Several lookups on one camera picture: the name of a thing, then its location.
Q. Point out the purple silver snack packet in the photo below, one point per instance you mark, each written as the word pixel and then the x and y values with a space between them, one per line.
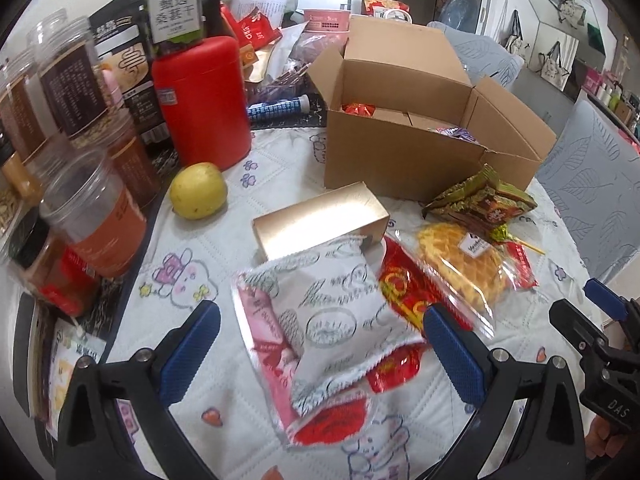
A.
pixel 457 135

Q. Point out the pink red snack packet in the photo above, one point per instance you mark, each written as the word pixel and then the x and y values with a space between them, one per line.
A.
pixel 265 330

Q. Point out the white yellow packet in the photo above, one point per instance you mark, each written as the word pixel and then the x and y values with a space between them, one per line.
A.
pixel 70 375

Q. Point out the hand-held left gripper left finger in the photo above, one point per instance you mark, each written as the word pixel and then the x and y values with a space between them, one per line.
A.
pixel 192 355

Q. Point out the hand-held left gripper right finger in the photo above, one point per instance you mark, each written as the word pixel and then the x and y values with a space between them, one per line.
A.
pixel 452 360

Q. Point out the gold rectangular box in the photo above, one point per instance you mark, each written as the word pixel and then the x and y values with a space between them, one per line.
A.
pixel 310 220

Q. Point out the red foil packet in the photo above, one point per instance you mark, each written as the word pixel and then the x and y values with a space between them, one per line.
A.
pixel 252 27

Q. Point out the cardboard box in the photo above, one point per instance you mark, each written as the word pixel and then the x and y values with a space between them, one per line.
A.
pixel 400 160

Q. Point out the green lollipop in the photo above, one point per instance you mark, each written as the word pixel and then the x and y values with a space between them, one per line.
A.
pixel 501 233

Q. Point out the clear jar orange label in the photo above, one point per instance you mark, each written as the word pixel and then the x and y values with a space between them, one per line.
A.
pixel 100 225

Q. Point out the brown labelled jar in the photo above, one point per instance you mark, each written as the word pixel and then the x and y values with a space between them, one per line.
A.
pixel 135 165

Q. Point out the gold foil pouch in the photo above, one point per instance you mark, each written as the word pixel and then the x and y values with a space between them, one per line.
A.
pixel 262 62

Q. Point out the purple snack bag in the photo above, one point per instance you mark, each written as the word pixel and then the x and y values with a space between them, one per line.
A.
pixel 315 52

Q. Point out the white bowl of seeds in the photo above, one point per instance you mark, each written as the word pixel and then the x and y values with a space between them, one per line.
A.
pixel 7 215

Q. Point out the red yellow snack bag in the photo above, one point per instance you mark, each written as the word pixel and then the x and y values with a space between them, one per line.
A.
pixel 385 6

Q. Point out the white quilted printed tablecloth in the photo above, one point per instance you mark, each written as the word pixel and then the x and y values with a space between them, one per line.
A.
pixel 215 260

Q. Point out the yellow lemon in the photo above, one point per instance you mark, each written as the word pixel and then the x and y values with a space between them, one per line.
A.
pixel 197 190

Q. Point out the small white fan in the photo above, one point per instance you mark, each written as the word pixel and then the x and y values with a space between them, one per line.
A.
pixel 397 16

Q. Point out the blue plastic cover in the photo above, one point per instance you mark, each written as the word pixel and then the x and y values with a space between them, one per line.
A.
pixel 460 2

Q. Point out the white printed snack packet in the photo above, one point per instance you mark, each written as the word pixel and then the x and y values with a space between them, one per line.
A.
pixel 340 305

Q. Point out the clear jar dark label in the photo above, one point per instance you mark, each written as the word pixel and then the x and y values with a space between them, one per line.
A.
pixel 70 80

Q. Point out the green brown snack packet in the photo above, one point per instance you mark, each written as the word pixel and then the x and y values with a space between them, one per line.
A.
pixel 480 200

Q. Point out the pink paper cup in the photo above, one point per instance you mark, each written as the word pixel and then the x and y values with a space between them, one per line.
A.
pixel 327 21

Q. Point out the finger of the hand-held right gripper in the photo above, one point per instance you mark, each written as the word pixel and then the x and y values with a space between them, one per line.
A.
pixel 605 300
pixel 575 325

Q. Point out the dried fruit jar white label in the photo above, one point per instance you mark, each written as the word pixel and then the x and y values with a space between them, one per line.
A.
pixel 172 10

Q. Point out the pink bottle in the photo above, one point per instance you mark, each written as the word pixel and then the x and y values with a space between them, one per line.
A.
pixel 112 87

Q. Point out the blue white tube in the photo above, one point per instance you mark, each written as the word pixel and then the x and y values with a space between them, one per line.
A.
pixel 280 109

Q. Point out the red orange candy packet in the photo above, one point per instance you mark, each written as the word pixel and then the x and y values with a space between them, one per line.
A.
pixel 359 109

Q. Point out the red gold snack packet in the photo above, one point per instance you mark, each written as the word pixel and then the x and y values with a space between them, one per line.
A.
pixel 400 285

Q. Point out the grey leaf-embossed chair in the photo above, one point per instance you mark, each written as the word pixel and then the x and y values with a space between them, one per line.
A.
pixel 480 55
pixel 590 185

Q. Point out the clear waffle packet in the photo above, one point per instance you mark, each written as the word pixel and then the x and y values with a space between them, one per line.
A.
pixel 465 265

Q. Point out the red canister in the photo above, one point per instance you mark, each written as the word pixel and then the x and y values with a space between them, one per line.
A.
pixel 200 105

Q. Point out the small jar black lid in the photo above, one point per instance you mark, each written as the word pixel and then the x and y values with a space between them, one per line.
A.
pixel 55 275

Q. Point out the canvas tote bag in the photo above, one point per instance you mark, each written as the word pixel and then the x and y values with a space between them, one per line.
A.
pixel 517 40

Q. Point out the clear jar brown contents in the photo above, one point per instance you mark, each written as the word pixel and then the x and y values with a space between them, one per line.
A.
pixel 22 110

